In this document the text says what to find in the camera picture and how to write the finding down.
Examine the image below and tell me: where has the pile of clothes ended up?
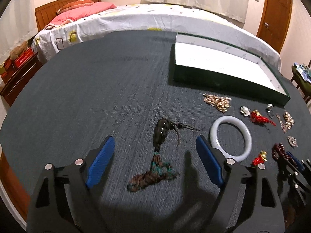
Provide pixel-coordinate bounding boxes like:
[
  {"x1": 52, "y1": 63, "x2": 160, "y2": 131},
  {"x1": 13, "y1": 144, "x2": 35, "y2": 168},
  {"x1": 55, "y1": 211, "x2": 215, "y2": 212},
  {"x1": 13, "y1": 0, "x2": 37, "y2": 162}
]
[{"x1": 291, "y1": 62, "x2": 311, "y2": 95}]

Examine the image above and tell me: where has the red tassel gold charm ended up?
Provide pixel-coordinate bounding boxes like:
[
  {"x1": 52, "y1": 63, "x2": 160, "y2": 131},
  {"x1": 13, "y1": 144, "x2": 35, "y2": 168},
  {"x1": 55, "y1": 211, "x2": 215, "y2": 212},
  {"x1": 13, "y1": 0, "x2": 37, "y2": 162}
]
[{"x1": 251, "y1": 150, "x2": 267, "y2": 167}]

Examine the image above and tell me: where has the red box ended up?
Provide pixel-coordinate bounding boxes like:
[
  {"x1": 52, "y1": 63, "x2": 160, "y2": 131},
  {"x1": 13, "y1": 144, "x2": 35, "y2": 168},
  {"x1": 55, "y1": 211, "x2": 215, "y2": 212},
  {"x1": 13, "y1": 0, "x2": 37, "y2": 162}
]
[{"x1": 13, "y1": 47, "x2": 34, "y2": 69}]

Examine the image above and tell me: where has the left side curtain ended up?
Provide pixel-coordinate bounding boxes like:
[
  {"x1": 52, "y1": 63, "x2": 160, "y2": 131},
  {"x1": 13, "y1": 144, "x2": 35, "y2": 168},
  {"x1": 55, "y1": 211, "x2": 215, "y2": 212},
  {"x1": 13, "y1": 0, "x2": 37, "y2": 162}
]
[{"x1": 1, "y1": 0, "x2": 38, "y2": 62}]

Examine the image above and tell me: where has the wooden headboard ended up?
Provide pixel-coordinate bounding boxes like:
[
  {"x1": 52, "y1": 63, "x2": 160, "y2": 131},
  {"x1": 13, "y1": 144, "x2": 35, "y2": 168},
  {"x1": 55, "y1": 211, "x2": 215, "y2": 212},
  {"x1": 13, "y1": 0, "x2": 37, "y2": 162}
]
[{"x1": 34, "y1": 0, "x2": 101, "y2": 32}]

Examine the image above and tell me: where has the red knot gold charm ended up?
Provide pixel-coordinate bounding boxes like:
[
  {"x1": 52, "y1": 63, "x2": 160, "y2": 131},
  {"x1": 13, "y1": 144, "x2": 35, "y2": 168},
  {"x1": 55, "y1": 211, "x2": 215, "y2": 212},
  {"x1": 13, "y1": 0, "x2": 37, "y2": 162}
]
[{"x1": 250, "y1": 110, "x2": 276, "y2": 127}]

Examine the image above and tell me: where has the white jade bangle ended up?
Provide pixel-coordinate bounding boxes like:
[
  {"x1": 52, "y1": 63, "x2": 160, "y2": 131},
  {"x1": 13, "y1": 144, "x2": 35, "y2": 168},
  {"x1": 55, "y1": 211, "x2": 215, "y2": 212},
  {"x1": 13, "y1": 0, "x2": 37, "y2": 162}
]
[{"x1": 209, "y1": 116, "x2": 252, "y2": 162}]

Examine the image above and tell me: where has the pearl cluster brooch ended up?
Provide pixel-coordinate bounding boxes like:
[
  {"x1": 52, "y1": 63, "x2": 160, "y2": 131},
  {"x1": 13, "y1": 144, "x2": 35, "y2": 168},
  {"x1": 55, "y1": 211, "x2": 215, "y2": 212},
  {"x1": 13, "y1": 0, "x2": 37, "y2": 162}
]
[{"x1": 283, "y1": 111, "x2": 295, "y2": 130}]

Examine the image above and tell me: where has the pink pillow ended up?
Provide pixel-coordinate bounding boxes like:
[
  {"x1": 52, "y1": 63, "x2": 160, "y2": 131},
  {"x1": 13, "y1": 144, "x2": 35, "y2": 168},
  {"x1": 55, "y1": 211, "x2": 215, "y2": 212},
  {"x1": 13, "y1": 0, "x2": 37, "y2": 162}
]
[{"x1": 44, "y1": 2, "x2": 116, "y2": 30}]

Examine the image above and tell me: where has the dark green shallow box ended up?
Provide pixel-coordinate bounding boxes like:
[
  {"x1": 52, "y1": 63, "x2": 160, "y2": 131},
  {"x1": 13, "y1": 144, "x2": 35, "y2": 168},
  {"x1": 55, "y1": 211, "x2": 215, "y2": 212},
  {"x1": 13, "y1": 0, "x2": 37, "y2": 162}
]
[{"x1": 173, "y1": 33, "x2": 290, "y2": 106}]

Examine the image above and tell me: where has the white pearl flower brooch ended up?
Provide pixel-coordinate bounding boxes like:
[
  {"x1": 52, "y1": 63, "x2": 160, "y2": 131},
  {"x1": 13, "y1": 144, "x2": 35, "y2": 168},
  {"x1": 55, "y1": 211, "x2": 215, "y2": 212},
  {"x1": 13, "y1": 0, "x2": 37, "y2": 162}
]
[{"x1": 240, "y1": 106, "x2": 250, "y2": 117}]

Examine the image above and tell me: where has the rose gold crystal brooch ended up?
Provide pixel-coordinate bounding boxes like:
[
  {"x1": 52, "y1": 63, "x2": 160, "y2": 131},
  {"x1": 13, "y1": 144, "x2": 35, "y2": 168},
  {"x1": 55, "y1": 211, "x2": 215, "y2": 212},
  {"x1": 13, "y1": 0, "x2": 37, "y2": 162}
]
[{"x1": 203, "y1": 94, "x2": 232, "y2": 113}]

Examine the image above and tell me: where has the dark red bead bracelet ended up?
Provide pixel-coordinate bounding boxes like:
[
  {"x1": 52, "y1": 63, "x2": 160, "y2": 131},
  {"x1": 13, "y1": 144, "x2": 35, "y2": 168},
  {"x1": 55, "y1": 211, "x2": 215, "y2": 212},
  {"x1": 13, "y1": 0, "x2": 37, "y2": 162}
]
[{"x1": 271, "y1": 143, "x2": 296, "y2": 163}]

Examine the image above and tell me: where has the bed with patterned sheet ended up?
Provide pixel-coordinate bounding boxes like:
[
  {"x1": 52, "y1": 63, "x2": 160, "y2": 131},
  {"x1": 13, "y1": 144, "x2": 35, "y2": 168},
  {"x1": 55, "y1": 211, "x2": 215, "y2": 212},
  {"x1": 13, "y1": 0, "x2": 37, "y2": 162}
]
[{"x1": 32, "y1": 4, "x2": 281, "y2": 69}]

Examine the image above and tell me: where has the wooden nightstand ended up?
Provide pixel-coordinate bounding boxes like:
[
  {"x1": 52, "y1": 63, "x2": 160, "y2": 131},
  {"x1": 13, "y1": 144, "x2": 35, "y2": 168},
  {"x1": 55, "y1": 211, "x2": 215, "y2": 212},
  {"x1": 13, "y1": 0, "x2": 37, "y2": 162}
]
[{"x1": 1, "y1": 38, "x2": 43, "y2": 106}]

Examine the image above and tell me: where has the rose gold chain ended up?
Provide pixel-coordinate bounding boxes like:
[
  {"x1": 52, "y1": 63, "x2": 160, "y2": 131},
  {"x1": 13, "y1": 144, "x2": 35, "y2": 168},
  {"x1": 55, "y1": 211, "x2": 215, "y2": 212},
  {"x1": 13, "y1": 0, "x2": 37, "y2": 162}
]
[{"x1": 276, "y1": 113, "x2": 288, "y2": 134}]

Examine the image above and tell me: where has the silver crystal leaf brooch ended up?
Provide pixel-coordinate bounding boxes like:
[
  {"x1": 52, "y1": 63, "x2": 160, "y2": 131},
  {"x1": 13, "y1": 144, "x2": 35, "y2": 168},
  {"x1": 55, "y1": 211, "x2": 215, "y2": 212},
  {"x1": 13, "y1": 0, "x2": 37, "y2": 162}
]
[{"x1": 287, "y1": 136, "x2": 298, "y2": 148}]

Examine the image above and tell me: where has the orange patterned pillow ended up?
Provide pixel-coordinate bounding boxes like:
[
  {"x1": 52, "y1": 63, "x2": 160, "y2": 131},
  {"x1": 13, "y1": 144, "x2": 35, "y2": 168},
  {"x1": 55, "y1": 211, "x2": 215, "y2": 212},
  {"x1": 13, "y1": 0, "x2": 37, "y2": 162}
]
[{"x1": 56, "y1": 0, "x2": 94, "y2": 15}]

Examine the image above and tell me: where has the dark wooden chair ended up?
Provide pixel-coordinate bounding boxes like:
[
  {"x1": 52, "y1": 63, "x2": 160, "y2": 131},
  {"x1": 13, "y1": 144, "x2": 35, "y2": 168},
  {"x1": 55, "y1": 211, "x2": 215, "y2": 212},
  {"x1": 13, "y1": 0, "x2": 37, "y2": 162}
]
[{"x1": 290, "y1": 59, "x2": 311, "y2": 104}]

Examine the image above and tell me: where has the brown wooden door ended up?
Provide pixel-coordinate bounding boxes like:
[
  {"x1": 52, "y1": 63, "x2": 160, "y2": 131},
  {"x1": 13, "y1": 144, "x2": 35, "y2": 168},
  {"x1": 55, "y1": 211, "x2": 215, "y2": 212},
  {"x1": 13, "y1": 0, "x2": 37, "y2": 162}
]
[{"x1": 257, "y1": 0, "x2": 293, "y2": 53}]

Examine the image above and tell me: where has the dark grey table cloth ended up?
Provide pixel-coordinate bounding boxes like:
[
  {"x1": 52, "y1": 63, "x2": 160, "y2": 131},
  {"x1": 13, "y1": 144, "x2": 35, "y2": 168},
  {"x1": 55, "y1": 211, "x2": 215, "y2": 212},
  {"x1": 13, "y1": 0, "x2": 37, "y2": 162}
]
[{"x1": 1, "y1": 30, "x2": 310, "y2": 232}]

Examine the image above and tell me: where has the brown plush toy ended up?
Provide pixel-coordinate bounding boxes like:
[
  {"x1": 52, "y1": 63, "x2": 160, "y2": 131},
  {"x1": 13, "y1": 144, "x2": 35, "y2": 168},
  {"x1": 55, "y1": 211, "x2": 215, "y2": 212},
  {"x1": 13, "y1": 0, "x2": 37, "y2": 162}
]
[{"x1": 10, "y1": 41, "x2": 28, "y2": 61}]

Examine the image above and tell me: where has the silver pearl ring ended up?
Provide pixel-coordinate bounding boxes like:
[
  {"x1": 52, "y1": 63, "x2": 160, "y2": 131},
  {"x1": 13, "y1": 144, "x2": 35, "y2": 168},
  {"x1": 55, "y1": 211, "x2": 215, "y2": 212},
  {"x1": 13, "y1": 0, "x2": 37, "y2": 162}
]
[{"x1": 265, "y1": 103, "x2": 276, "y2": 119}]

